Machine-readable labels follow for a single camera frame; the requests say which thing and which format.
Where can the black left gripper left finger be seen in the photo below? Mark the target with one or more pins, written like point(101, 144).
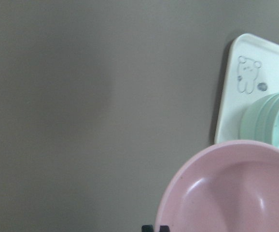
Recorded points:
point(147, 228)

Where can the pink bowl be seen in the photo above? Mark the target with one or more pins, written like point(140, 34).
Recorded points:
point(228, 187)

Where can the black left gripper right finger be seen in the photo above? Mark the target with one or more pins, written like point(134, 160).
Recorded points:
point(164, 228)

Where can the cream rabbit tray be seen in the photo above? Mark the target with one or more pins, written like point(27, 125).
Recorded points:
point(252, 72)

